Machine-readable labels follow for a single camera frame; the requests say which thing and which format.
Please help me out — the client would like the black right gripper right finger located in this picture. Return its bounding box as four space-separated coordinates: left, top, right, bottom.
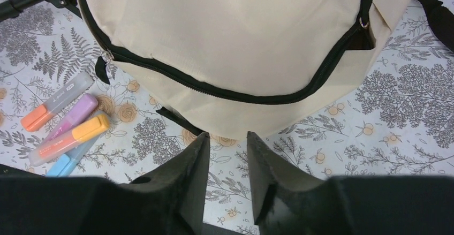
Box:
247 132 453 234

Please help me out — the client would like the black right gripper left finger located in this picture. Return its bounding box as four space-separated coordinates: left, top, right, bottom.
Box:
1 133 210 234

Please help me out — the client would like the cream canvas backpack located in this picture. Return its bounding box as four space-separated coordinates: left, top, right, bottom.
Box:
78 0 453 139

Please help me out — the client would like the orange yellow highlighter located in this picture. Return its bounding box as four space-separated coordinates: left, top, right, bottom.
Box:
28 113 110 166

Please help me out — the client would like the light blue highlighter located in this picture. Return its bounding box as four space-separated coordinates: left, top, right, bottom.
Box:
46 135 100 177

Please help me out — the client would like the pink highlighter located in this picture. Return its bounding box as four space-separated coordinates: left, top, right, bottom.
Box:
42 93 98 143

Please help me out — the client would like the floral patterned table mat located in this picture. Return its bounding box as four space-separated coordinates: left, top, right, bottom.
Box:
1 0 453 234

